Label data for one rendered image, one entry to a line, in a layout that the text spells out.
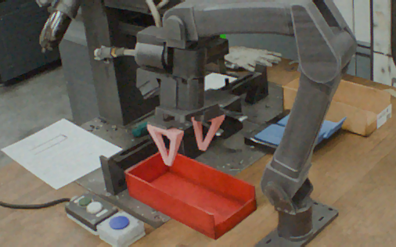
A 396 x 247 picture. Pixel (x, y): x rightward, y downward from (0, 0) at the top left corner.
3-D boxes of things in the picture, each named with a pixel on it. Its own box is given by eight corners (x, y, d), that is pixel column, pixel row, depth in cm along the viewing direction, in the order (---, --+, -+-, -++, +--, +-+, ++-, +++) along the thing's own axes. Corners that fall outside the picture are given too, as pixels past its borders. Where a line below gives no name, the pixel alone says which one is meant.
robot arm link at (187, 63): (160, 79, 105) (161, 41, 103) (178, 73, 110) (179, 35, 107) (193, 86, 102) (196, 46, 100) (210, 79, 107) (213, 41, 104)
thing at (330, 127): (332, 140, 136) (332, 128, 135) (277, 123, 145) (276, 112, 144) (347, 127, 141) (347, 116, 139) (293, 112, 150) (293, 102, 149)
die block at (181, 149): (185, 164, 137) (181, 135, 133) (155, 152, 143) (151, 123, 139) (243, 128, 149) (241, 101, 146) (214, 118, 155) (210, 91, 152)
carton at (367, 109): (366, 141, 140) (367, 111, 137) (282, 114, 156) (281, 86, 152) (390, 119, 148) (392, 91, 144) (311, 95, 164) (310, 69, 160)
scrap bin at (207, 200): (215, 240, 112) (212, 215, 109) (129, 195, 127) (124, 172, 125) (257, 209, 119) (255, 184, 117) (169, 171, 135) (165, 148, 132)
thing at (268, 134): (309, 155, 131) (309, 144, 130) (254, 137, 141) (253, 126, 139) (326, 142, 136) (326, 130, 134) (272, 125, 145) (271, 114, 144)
